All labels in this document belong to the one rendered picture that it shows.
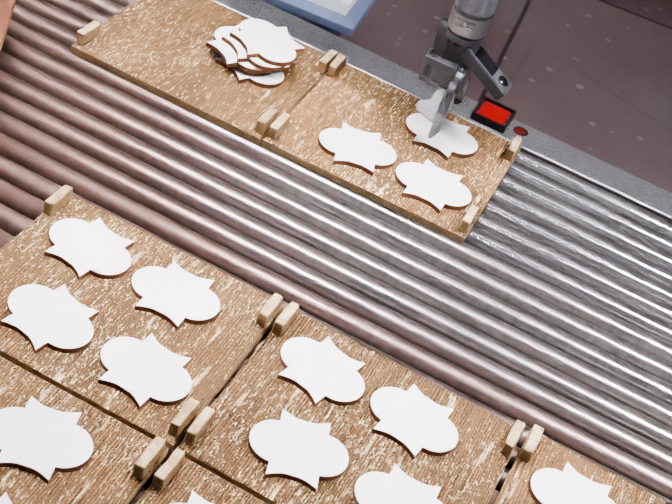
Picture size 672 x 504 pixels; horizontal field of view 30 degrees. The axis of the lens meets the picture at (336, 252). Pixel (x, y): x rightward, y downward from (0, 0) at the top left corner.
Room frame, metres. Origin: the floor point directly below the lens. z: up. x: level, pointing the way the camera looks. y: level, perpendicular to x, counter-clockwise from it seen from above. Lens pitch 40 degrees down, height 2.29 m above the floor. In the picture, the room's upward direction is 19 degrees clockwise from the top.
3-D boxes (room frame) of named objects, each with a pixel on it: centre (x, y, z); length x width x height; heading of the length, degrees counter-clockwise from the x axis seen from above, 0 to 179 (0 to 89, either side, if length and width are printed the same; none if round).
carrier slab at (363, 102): (1.98, -0.05, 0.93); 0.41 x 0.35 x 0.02; 78
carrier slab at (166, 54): (2.07, 0.36, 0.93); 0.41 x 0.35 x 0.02; 77
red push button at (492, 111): (2.21, -0.22, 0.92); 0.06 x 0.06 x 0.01; 77
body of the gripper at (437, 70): (2.05, -0.09, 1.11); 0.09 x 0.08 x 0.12; 78
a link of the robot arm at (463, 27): (2.05, -0.10, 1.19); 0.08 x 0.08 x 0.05
